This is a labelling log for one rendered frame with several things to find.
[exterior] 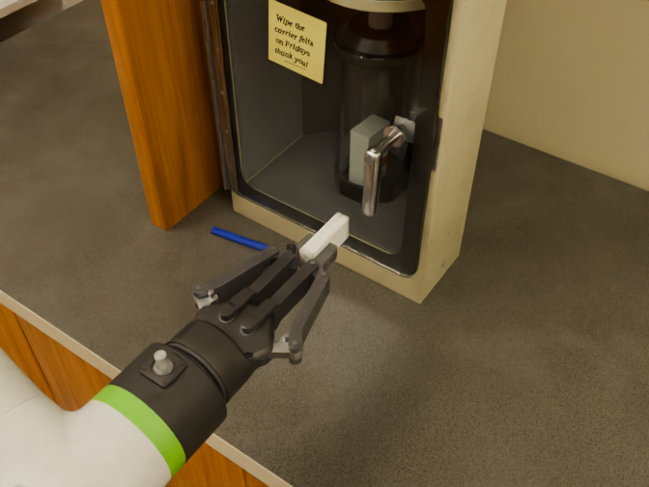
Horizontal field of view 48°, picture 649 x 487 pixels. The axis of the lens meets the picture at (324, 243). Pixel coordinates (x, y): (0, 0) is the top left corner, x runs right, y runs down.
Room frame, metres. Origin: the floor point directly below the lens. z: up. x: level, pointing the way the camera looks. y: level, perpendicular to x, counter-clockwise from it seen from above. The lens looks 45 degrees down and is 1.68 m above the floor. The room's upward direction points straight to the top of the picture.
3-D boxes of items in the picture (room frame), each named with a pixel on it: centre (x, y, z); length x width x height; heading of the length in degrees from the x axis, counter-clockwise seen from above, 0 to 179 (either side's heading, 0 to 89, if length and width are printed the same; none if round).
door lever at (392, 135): (0.62, -0.06, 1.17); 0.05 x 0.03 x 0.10; 145
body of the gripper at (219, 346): (0.41, 0.09, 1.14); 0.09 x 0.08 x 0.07; 145
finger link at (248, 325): (0.45, 0.04, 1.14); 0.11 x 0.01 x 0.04; 144
